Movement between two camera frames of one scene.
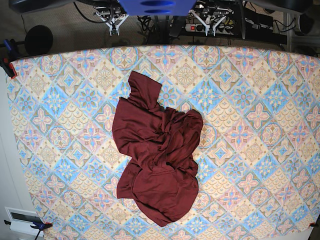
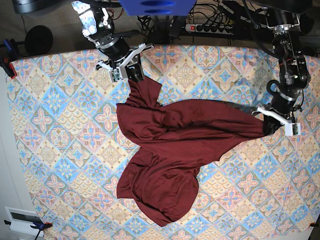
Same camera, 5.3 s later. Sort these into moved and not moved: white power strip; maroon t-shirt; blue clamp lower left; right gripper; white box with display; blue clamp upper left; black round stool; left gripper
Moved: right gripper; maroon t-shirt; left gripper
Not moved: white power strip; black round stool; white box with display; blue clamp upper left; blue clamp lower left
